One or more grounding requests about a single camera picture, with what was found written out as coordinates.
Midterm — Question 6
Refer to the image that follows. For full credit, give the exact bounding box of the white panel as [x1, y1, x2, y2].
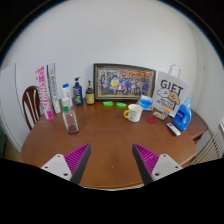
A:
[0, 63, 24, 151]

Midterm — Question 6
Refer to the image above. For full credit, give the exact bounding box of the brown wooden chair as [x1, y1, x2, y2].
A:
[21, 85, 44, 131]

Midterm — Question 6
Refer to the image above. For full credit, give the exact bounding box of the white mug with yellow rim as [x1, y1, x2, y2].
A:
[123, 103, 144, 123]

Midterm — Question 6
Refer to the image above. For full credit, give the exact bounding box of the white gift bag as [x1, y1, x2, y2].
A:
[152, 63, 190, 118]

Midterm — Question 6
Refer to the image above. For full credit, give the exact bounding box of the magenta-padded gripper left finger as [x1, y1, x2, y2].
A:
[40, 143, 92, 185]

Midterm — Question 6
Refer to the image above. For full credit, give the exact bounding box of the framed group photo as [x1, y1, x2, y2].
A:
[92, 62, 157, 103]

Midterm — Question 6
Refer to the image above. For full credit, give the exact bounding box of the small patterned box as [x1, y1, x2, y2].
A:
[152, 110, 168, 121]

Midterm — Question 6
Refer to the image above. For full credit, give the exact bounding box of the blue detergent bottle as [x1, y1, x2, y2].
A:
[172, 97, 193, 132]

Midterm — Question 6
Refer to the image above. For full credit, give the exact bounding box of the clear bottle with green label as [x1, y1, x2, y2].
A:
[61, 97, 80, 135]

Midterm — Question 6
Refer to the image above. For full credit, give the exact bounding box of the dark pump bottle, yellow label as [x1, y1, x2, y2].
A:
[85, 80, 96, 106]

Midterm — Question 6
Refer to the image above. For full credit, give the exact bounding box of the white radiator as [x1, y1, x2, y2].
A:
[191, 131, 224, 165]

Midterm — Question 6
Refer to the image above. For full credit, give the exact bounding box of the blue tissue pack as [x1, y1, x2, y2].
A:
[136, 94, 155, 112]

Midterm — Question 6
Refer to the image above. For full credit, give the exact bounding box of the white remote control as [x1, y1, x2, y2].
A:
[166, 122, 182, 137]

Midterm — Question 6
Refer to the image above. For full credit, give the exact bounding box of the blue pump bottle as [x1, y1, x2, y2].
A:
[72, 77, 84, 107]

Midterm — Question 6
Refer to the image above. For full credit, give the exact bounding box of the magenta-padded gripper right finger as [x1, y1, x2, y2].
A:
[131, 143, 183, 186]

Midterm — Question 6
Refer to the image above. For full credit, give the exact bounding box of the round red coaster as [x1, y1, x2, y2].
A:
[145, 115, 158, 125]

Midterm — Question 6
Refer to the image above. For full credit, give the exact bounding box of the white shuttlecock tube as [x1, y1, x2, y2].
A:
[46, 63, 62, 115]

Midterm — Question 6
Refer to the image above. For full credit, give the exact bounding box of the pink shuttlecock tube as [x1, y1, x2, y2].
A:
[35, 65, 55, 121]

